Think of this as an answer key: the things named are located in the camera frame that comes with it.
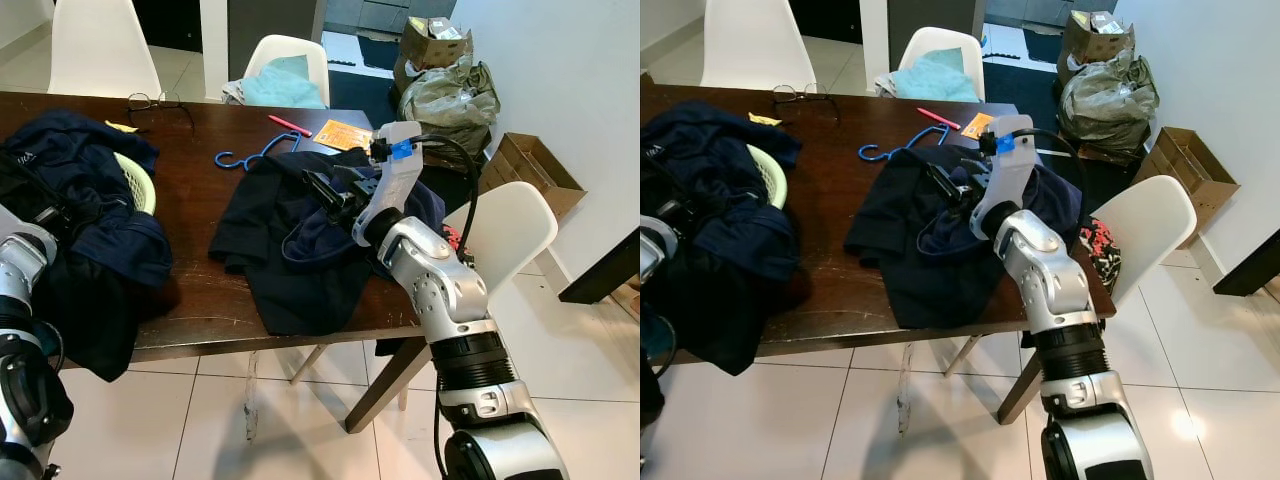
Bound teal cloth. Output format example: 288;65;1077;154
875;50;981;103
222;55;328;109

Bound light green plastic basket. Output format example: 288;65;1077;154
748;143;791;211
113;150;159;216

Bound white plastic chair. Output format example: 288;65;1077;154
895;27;986;101
48;0;163;99
245;35;331;109
700;0;816;91
440;182;559;301
1085;175;1199;306

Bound open empty cardboard box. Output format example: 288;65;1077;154
1135;127;1241;216
478;132;588;223

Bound black board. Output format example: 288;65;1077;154
1213;255;1280;298
558;232;641;304

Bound olive plastic bag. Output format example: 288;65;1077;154
397;60;501;161
1058;50;1161;151

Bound dark brown wooden table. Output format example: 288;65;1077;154
0;90;546;436
640;75;1116;426

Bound navy shirt with round logo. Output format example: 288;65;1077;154
208;148;448;338
843;143;1086;331

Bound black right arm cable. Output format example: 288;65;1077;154
405;133;483;263
1030;127;1091;241

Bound blue plastic hanger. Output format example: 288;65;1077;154
213;130;301;173
858;125;946;163

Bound filled brown cardboard box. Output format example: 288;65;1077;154
1060;10;1136;61
400;15;473;71

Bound black framed glasses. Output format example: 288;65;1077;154
127;92;196;131
770;83;841;126

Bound navy jacket with white print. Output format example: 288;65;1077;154
640;98;801;236
0;108;161;236

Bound dark navy garment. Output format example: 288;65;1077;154
30;210;173;381
655;205;806;378

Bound red patterned cloth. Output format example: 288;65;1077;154
440;222;477;271
1078;215;1123;296

